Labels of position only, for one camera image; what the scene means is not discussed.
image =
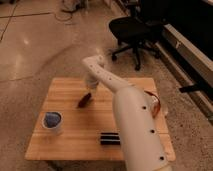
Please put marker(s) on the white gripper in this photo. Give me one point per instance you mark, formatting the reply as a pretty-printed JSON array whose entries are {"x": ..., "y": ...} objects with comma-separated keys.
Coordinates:
[{"x": 91, "y": 81}]

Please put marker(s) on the dark red pepper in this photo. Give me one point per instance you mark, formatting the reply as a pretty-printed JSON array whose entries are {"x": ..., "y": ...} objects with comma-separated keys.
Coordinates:
[{"x": 82, "y": 103}]

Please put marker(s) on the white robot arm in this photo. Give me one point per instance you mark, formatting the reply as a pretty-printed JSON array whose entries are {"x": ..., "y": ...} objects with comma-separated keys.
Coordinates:
[{"x": 132, "y": 109}]

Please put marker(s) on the wooden table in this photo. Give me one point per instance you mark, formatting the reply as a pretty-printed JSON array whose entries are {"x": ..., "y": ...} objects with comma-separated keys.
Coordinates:
[{"x": 78, "y": 136}]

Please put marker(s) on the blue cloth ball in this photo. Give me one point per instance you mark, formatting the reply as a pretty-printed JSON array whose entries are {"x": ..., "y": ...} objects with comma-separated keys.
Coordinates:
[{"x": 52, "y": 119}]

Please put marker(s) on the white cup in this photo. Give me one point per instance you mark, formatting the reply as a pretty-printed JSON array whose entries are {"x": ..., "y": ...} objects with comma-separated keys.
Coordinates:
[{"x": 54, "y": 130}]

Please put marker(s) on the black striped rectangular block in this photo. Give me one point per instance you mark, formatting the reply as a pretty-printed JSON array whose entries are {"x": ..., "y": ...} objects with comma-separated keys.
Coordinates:
[{"x": 109, "y": 139}]

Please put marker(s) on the black office chair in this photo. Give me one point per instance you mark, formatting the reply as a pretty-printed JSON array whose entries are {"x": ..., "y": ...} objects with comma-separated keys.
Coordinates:
[{"x": 144, "y": 24}]

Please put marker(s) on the long white-edged bench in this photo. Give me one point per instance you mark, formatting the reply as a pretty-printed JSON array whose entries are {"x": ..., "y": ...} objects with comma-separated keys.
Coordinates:
[{"x": 188, "y": 35}]

